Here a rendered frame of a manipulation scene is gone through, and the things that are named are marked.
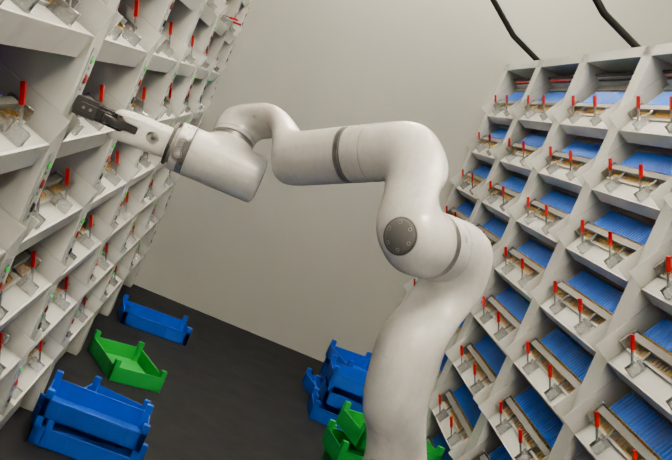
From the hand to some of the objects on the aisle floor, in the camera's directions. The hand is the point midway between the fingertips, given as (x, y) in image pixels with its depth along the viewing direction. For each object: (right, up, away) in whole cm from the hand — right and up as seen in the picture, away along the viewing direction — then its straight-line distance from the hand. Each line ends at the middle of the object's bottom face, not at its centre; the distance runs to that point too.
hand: (86, 107), depth 184 cm
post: (-51, -87, +7) cm, 101 cm away
